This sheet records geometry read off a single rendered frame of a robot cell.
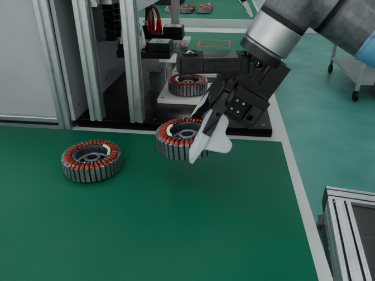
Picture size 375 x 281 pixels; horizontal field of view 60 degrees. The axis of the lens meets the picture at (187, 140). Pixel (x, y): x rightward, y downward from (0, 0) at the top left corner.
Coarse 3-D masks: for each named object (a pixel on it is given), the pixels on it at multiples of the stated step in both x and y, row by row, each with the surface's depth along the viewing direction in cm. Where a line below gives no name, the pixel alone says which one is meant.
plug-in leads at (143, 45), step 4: (140, 24) 87; (140, 36) 86; (144, 36) 88; (140, 40) 86; (144, 40) 89; (120, 44) 88; (140, 44) 87; (144, 44) 89; (120, 48) 88; (144, 48) 89
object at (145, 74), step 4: (144, 72) 96; (148, 72) 97; (144, 76) 92; (148, 76) 97; (144, 80) 92; (148, 80) 97; (144, 84) 92; (148, 84) 97; (144, 88) 92; (148, 88) 98; (144, 92) 93; (144, 96) 93
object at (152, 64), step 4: (148, 60) 113; (152, 60) 113; (156, 60) 112; (148, 64) 113; (152, 64) 113; (156, 64) 113; (160, 64) 113; (148, 68) 114; (152, 68) 114; (156, 68) 114; (160, 68) 114
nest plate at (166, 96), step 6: (168, 84) 99; (210, 84) 99; (162, 90) 95; (168, 90) 95; (162, 96) 90; (168, 96) 90; (174, 96) 90; (180, 96) 90; (186, 96) 90; (192, 96) 90; (198, 96) 90; (162, 102) 89; (168, 102) 89; (174, 102) 89; (180, 102) 88; (186, 102) 88; (192, 102) 88; (198, 102) 88
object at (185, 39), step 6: (168, 24) 112; (174, 24) 112; (168, 30) 108; (174, 30) 107; (180, 30) 107; (150, 36) 109; (156, 36) 109; (162, 36) 108; (168, 36) 108; (174, 36) 108; (180, 36) 108; (186, 36) 114; (174, 42) 110; (180, 42) 109; (186, 42) 109
